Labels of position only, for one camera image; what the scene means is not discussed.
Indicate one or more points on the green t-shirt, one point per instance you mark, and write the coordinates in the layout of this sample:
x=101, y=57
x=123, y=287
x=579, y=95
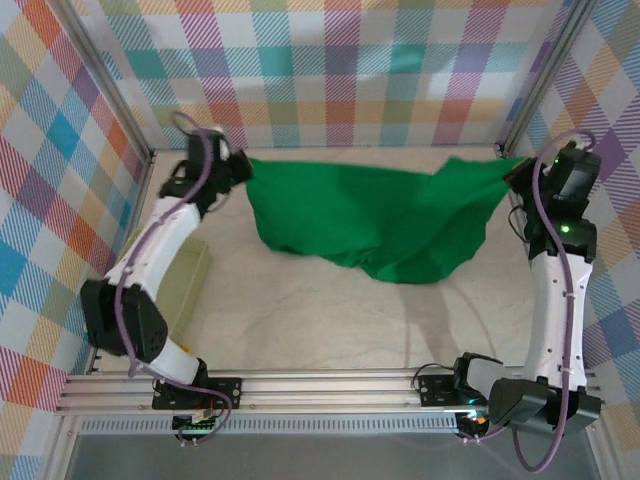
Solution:
x=350, y=210

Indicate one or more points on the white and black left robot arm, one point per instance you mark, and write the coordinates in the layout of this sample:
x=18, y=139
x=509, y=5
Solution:
x=160, y=240

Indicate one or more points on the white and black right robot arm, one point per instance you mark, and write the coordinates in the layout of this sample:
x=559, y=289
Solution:
x=555, y=310

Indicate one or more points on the light green plastic basket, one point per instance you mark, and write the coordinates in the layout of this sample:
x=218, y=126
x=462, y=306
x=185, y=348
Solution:
x=192, y=280

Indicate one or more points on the grey metal sheet panel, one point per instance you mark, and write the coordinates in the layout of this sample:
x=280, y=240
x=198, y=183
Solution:
x=325, y=457

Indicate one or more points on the aluminium frame post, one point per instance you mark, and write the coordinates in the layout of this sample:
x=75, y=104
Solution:
x=541, y=80
x=107, y=80

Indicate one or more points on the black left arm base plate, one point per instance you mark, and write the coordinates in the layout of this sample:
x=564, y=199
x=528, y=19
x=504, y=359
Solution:
x=230, y=387

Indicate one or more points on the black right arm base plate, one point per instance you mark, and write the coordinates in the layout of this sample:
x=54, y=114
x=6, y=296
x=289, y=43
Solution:
x=432, y=390

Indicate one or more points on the aluminium mounting rail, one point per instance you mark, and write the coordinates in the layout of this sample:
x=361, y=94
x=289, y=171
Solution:
x=325, y=390

